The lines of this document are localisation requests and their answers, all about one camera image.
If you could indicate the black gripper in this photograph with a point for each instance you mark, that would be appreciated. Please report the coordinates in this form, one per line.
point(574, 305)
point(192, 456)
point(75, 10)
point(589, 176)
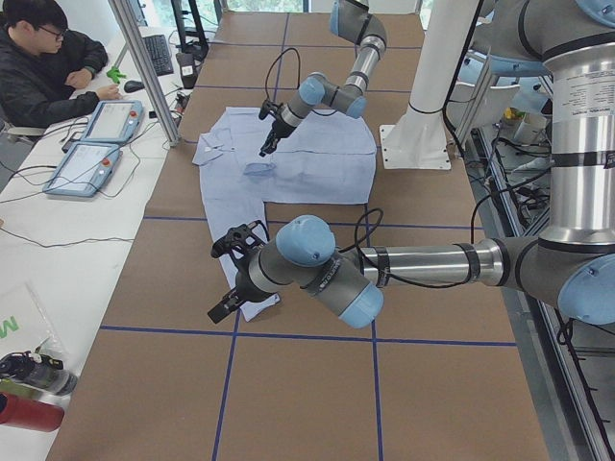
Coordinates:
point(278, 128)
point(241, 287)

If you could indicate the light blue striped shirt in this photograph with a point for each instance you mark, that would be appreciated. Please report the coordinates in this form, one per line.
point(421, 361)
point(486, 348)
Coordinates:
point(329, 161)

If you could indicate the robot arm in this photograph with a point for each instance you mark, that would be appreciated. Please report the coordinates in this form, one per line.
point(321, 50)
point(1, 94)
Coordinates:
point(352, 21)
point(568, 265)

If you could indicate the black keyboard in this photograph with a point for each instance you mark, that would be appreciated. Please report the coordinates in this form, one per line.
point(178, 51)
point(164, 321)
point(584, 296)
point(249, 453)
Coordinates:
point(158, 51)

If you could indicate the upper blue teach pendant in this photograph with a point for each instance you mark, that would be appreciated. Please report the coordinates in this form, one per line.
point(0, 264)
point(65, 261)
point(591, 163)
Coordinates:
point(114, 122)

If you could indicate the blue teach pendant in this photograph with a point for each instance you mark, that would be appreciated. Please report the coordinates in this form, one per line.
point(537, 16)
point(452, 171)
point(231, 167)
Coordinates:
point(84, 170)
point(114, 122)

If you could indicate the lower blue teach pendant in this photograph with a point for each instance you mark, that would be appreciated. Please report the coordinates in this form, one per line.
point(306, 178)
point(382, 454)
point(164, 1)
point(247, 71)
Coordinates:
point(84, 170)

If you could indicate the grey water bottle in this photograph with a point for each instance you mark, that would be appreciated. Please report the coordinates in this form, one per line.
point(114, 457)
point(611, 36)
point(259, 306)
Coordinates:
point(38, 371)

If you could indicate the red water bottle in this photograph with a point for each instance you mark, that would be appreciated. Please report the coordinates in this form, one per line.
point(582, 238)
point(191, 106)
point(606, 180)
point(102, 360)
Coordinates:
point(30, 414)

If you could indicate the person in black jacket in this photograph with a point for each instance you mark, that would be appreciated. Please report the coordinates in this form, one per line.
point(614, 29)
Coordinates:
point(43, 62)

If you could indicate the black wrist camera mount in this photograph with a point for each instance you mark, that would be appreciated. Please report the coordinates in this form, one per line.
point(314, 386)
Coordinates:
point(241, 243)
point(268, 107)

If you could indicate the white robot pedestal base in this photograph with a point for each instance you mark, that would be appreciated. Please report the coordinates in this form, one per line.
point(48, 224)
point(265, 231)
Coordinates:
point(418, 140)

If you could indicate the aluminium frame post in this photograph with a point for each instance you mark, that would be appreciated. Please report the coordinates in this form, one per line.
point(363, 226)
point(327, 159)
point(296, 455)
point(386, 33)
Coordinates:
point(125, 18)

